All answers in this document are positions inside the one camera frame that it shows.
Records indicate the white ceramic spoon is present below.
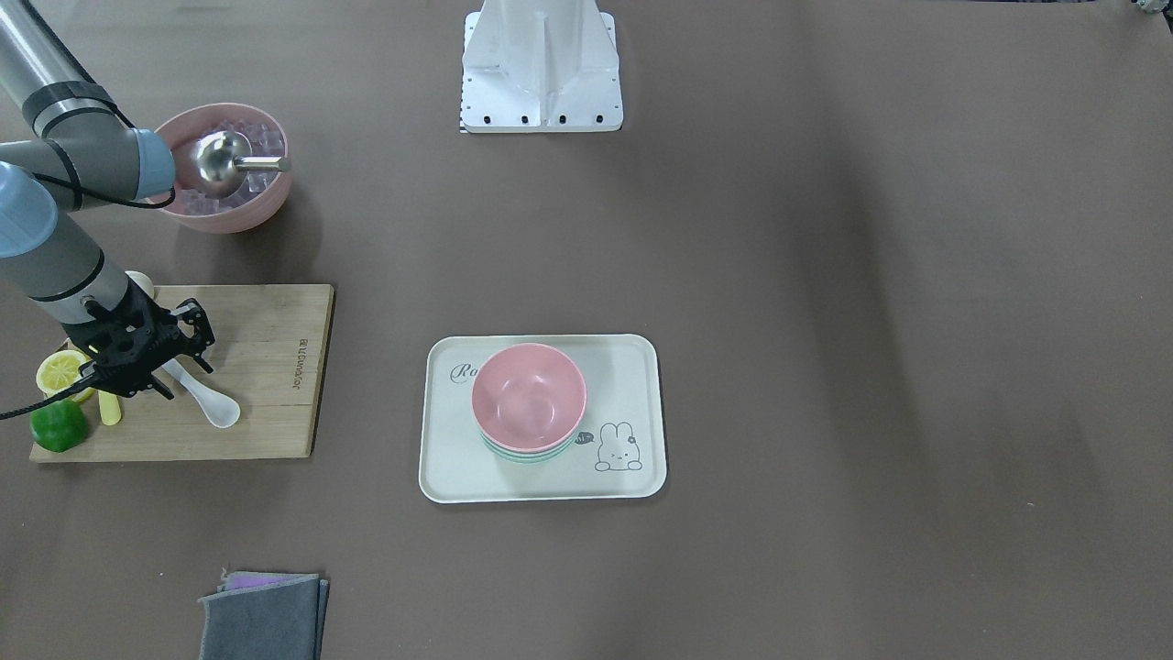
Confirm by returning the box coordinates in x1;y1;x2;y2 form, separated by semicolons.
162;359;240;429

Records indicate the small pink bowl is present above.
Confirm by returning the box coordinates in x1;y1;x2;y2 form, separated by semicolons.
470;343;589;453

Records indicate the large pink ice bowl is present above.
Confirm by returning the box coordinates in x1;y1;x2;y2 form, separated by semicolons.
156;102;292;234

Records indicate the green bowl stack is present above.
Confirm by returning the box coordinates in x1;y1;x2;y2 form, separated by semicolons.
480;433;578;465

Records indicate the yellow plastic knife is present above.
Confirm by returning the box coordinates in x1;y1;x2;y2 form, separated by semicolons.
97;392;123;426

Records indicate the bamboo cutting board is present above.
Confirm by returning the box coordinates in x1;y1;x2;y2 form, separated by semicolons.
29;284;335;463

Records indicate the lemon slice lower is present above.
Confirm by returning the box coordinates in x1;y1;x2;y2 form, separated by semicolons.
35;349;96;404

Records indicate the green lime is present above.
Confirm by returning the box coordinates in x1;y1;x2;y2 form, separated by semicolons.
29;400;91;454

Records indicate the purple cloth underneath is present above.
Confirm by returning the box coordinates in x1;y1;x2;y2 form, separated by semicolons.
217;571;320;592

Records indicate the metal ice scoop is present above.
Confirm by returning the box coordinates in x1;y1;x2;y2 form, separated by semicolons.
172;130;291;199

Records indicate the grey folded cloth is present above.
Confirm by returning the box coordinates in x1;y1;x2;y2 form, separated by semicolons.
198;577;330;659

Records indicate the cream rabbit tray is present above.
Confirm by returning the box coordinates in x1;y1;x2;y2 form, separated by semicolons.
419;334;669;504

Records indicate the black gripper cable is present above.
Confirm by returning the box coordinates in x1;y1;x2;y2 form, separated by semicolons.
0;362;97;421

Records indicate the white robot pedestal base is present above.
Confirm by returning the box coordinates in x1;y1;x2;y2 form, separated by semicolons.
457;1;625;134

